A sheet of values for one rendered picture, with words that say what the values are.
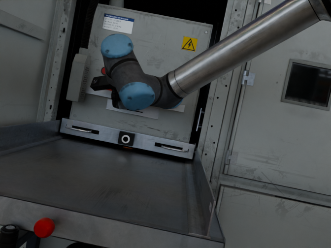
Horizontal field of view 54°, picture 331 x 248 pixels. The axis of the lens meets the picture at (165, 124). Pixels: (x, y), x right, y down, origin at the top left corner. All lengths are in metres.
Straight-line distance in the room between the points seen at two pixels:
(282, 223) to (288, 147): 0.29
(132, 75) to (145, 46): 0.43
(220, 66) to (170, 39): 0.45
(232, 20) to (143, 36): 0.34
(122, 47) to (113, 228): 0.51
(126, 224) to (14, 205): 0.21
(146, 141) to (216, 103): 0.31
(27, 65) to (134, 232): 0.83
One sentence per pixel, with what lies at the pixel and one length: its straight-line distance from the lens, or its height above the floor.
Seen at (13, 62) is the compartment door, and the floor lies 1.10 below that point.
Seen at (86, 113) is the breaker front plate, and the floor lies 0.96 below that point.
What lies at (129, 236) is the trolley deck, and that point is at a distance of 0.61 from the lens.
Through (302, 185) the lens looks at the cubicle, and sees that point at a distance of 1.33.
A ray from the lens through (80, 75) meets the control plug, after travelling 1.23.
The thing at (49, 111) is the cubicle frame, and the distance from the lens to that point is 1.34.
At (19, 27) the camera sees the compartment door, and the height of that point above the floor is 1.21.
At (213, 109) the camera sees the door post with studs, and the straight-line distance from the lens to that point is 1.25.
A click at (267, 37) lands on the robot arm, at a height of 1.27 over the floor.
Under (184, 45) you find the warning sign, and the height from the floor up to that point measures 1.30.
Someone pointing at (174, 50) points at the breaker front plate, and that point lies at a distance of 1.30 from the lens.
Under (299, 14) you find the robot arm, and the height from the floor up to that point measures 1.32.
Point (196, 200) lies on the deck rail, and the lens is 0.80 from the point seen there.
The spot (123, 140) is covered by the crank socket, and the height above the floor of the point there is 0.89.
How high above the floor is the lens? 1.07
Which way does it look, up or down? 4 degrees down
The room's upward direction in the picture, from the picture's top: 11 degrees clockwise
